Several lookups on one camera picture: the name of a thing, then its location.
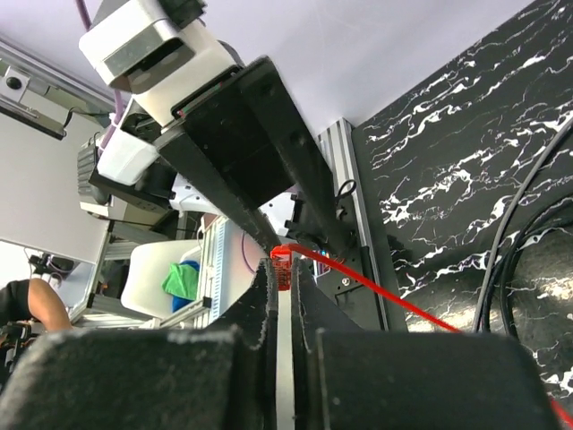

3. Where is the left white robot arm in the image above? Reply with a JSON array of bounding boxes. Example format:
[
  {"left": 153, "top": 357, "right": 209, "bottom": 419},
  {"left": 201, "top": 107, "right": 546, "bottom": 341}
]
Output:
[{"left": 77, "top": 56, "right": 352, "bottom": 254}]

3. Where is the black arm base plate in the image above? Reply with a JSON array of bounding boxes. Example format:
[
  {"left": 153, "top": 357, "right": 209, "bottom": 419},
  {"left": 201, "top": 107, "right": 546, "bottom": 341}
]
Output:
[{"left": 312, "top": 179, "right": 406, "bottom": 331}]

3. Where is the black marble pattern mat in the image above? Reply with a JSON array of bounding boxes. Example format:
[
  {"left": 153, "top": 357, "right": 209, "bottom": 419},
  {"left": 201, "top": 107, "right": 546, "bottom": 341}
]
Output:
[{"left": 353, "top": 1, "right": 572, "bottom": 415}]

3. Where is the red ethernet cable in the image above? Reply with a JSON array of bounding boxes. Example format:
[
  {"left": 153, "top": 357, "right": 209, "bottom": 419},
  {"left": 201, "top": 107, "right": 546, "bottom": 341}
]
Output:
[{"left": 269, "top": 244, "right": 573, "bottom": 426}]

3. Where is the grey ethernet cable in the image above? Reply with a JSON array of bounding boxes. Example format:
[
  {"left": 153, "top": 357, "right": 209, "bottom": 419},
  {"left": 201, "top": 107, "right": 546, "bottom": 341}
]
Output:
[{"left": 474, "top": 120, "right": 573, "bottom": 335}]

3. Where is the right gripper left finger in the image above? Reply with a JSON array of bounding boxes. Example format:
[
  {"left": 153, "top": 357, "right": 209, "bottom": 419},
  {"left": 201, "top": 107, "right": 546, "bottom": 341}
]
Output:
[{"left": 1, "top": 259, "right": 278, "bottom": 429}]

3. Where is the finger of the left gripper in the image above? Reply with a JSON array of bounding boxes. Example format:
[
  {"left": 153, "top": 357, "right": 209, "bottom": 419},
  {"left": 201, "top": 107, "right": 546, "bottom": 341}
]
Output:
[
  {"left": 239, "top": 56, "right": 349, "bottom": 251},
  {"left": 154, "top": 126, "right": 279, "bottom": 251}
]

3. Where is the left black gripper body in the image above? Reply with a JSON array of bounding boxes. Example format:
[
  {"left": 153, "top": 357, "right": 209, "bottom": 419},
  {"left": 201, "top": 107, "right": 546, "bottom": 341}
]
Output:
[{"left": 174, "top": 67, "right": 293, "bottom": 211}]

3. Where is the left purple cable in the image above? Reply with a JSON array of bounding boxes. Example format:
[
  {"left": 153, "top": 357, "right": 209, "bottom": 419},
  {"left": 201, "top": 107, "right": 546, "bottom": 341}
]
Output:
[{"left": 73, "top": 0, "right": 126, "bottom": 153}]

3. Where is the white slotted cable duct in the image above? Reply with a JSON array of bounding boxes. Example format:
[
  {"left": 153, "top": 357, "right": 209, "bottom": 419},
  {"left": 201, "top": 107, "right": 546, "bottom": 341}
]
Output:
[{"left": 197, "top": 214, "right": 227, "bottom": 327}]

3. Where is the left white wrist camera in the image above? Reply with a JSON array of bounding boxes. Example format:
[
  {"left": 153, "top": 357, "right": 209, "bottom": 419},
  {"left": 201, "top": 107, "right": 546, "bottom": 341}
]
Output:
[{"left": 79, "top": 0, "right": 244, "bottom": 126}]

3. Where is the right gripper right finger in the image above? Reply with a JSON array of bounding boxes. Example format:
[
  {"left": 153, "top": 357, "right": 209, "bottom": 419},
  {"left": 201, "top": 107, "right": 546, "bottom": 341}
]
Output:
[{"left": 291, "top": 261, "right": 560, "bottom": 429}]

